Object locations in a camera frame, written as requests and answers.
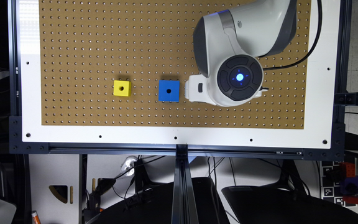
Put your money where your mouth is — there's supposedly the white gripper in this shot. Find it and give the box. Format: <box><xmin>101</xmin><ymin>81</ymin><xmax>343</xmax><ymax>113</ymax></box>
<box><xmin>184</xmin><ymin>73</ymin><xmax>270</xmax><ymax>105</ymax></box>

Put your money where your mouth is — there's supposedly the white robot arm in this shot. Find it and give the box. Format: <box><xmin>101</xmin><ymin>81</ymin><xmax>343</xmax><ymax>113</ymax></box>
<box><xmin>185</xmin><ymin>0</ymin><xmax>297</xmax><ymax>107</ymax></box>

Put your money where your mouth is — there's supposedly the red block on shelf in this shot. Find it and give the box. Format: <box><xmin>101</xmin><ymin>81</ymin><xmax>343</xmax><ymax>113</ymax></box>
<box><xmin>339</xmin><ymin>162</ymin><xmax>356</xmax><ymax>179</ymax></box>

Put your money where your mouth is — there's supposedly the blue block on shelf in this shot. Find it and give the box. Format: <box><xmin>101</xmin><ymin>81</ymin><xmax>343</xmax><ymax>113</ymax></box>
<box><xmin>340</xmin><ymin>176</ymin><xmax>358</xmax><ymax>195</ymax></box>

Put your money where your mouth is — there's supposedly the blue cube with hole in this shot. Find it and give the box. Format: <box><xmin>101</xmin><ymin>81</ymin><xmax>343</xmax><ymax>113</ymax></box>
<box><xmin>158</xmin><ymin>80</ymin><xmax>180</xmax><ymax>102</ymax></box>

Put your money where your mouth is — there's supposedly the yellow cube with hole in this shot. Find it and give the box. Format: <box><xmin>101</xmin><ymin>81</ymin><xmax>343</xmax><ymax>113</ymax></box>
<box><xmin>113</xmin><ymin>80</ymin><xmax>131</xmax><ymax>97</ymax></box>

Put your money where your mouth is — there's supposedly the brown perforated pegboard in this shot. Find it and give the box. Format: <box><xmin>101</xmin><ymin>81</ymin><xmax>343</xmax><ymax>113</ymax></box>
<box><xmin>39</xmin><ymin>0</ymin><xmax>311</xmax><ymax>129</ymax></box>

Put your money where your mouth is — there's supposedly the black office chair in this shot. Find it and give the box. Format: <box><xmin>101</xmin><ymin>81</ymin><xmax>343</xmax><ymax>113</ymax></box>
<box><xmin>222</xmin><ymin>186</ymin><xmax>358</xmax><ymax>224</ymax></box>

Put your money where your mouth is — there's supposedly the white cabinet panel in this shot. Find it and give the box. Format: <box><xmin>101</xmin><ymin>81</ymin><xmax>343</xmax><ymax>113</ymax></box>
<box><xmin>29</xmin><ymin>154</ymin><xmax>81</xmax><ymax>224</ymax></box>

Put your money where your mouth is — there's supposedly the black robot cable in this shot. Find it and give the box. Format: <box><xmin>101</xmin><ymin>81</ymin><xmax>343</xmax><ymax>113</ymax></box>
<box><xmin>261</xmin><ymin>0</ymin><xmax>323</xmax><ymax>71</ymax></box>

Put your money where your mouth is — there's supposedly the black aluminium table frame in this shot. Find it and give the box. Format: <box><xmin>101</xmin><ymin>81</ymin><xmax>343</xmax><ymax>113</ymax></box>
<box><xmin>7</xmin><ymin>0</ymin><xmax>358</xmax><ymax>224</ymax></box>

